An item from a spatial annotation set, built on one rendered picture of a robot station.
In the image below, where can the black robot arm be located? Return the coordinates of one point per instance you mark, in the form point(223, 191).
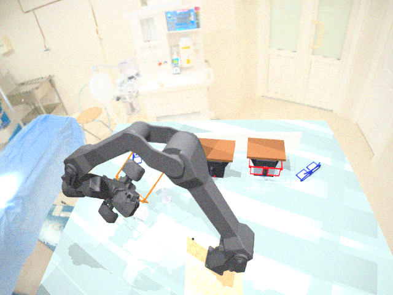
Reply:
point(183, 161)

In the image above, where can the red glasses frame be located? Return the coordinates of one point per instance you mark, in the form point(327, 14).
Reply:
point(259, 170)

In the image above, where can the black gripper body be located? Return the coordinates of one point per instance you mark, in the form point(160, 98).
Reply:
point(134, 172)

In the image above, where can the white flat rectangular panel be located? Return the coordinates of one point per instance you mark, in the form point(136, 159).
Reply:
point(291, 139)

